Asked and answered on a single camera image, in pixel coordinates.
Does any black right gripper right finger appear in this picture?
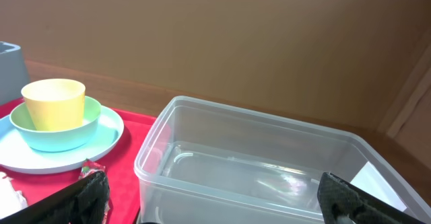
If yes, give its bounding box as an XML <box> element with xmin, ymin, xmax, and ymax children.
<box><xmin>317</xmin><ymin>172</ymin><xmax>424</xmax><ymax>224</ymax></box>

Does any clear plastic bin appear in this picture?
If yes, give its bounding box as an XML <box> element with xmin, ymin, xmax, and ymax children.
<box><xmin>134</xmin><ymin>96</ymin><xmax>430</xmax><ymax>223</ymax></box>

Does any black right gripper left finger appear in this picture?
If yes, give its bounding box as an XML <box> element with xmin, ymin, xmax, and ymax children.
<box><xmin>1</xmin><ymin>171</ymin><xmax>110</xmax><ymax>224</ymax></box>

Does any green bowl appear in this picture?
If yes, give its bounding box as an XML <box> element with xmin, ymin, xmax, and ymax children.
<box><xmin>9</xmin><ymin>96</ymin><xmax>102</xmax><ymax>152</ymax></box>

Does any white label on bin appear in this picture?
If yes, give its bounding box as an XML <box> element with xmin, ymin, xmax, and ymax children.
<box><xmin>350</xmin><ymin>162</ymin><xmax>407</xmax><ymax>211</ymax></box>

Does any light blue plate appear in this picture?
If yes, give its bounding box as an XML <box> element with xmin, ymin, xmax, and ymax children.
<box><xmin>1</xmin><ymin>106</ymin><xmax>125</xmax><ymax>175</ymax></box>

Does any yellow cup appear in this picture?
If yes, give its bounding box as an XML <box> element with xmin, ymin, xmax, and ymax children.
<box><xmin>21</xmin><ymin>79</ymin><xmax>86</xmax><ymax>131</ymax></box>

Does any white napkin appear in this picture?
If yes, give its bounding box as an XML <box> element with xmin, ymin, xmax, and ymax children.
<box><xmin>0</xmin><ymin>172</ymin><xmax>28</xmax><ymax>219</ymax></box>

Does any grey dishwasher rack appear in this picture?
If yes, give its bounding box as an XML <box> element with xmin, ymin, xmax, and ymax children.
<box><xmin>0</xmin><ymin>42</ymin><xmax>30</xmax><ymax>105</ymax></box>

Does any red snack wrapper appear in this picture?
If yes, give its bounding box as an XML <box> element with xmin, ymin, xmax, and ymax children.
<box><xmin>78</xmin><ymin>159</ymin><xmax>110</xmax><ymax>224</ymax></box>

